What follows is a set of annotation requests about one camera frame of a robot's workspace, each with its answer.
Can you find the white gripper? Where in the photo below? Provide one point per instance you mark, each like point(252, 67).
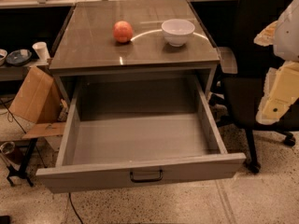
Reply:
point(288, 36)

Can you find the grey top drawer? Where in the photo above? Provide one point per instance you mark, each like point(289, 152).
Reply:
point(118, 126)

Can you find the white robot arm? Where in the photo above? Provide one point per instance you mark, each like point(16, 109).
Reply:
point(283, 34)

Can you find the grey cabinet with glossy top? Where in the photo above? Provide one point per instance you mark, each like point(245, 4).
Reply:
point(89, 48)

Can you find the black office chair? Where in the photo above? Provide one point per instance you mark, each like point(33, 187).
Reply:
point(243, 90)

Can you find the red apple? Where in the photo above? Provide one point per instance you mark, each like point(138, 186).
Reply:
point(122, 31)

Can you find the white paper cup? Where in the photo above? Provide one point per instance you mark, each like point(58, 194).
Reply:
point(41, 50)

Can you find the brown cardboard box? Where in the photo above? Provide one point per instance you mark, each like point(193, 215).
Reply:
point(40, 102)

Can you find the dark blue plate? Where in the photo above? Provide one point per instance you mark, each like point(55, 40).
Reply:
point(19, 57)

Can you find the black metal stand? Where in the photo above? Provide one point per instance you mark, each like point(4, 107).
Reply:
point(16, 161)

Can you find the white bowl at left edge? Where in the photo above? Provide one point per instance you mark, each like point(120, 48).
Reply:
point(3, 55)

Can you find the black drawer handle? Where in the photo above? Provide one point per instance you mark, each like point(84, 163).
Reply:
point(146, 176)

